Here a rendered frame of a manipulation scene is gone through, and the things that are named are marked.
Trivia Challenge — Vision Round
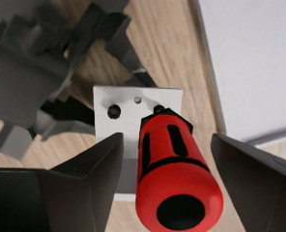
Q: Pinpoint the white bracket with holes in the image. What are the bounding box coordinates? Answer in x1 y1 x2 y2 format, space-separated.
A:
93 86 183 202

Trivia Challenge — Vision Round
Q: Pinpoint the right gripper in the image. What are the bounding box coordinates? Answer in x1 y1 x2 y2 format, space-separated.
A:
0 0 158 163

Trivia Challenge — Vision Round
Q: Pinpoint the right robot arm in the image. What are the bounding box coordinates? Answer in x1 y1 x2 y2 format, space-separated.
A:
0 0 71 131

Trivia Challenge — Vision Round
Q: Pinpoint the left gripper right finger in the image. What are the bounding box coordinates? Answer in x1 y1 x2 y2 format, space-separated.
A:
211 133 286 232

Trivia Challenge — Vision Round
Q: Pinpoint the black screw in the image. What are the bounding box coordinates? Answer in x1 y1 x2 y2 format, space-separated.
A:
107 105 121 120
153 105 165 113

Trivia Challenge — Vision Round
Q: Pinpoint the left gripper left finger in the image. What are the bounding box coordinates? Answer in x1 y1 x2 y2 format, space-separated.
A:
0 132 124 232

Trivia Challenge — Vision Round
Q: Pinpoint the red screwdriver handle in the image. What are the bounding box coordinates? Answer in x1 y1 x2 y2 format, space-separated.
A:
135 107 224 232

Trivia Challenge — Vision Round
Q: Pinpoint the grey cylinder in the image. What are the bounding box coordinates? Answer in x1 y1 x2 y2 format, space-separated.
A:
121 78 146 103

